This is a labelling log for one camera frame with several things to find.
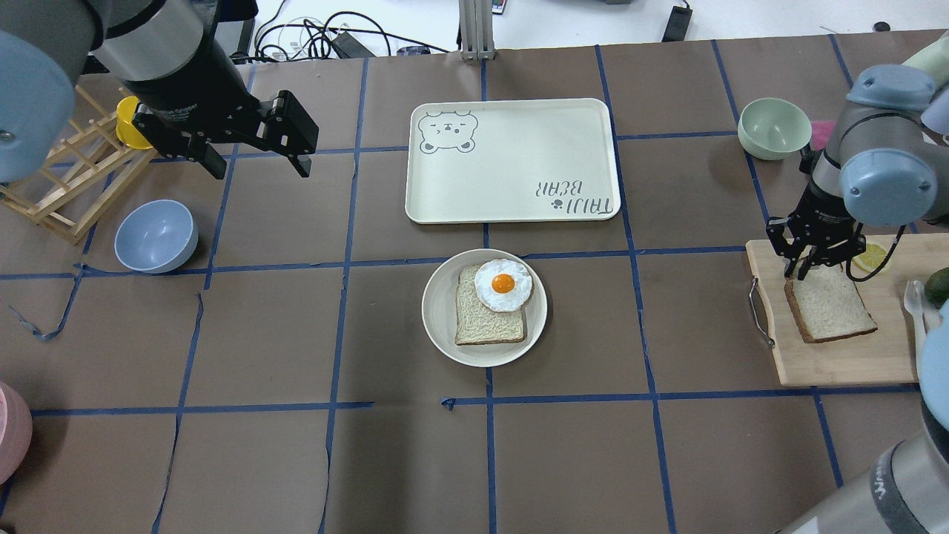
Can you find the bread slice on plate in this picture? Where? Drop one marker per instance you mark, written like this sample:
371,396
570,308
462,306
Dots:
475,323

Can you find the wooden cutting board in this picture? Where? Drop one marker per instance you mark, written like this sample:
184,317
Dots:
886,356

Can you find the pink cloth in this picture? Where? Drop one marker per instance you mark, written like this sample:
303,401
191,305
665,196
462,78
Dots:
821,130

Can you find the aluminium frame post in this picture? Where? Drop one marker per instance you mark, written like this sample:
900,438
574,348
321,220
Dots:
476,30

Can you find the pink bowl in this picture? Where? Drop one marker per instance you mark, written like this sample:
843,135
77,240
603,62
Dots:
16,431

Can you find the yellow cup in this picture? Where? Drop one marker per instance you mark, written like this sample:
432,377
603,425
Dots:
126,131

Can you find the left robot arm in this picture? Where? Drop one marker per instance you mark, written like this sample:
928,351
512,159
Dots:
44,47

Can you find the blue bowl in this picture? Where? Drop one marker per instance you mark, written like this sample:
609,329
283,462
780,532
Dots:
157,237

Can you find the lemon slice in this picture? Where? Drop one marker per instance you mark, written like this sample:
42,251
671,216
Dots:
874,258

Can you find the wooden rack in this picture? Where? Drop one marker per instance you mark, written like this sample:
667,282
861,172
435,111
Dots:
85,173

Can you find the bread slice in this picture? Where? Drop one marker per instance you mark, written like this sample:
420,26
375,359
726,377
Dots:
827,306
475,323

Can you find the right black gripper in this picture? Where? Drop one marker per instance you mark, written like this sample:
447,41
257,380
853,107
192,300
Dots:
821,213

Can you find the cream bear serving tray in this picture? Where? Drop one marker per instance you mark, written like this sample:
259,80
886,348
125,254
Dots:
512,161

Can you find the black power adapter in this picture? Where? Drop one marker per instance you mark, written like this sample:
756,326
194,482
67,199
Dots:
678,23

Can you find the cream round plate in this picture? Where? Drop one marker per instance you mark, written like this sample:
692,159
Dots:
440,312

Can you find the green bowl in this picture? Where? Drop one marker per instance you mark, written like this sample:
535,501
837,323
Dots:
772,129

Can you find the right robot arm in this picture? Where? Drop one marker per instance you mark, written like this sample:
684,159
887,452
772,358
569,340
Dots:
877,169

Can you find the fried egg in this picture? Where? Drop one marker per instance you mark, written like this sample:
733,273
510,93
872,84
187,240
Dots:
503,285

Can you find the green avocado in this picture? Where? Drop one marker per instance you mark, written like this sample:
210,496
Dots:
936,288

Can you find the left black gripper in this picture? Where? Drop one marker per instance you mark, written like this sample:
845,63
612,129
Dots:
191,93

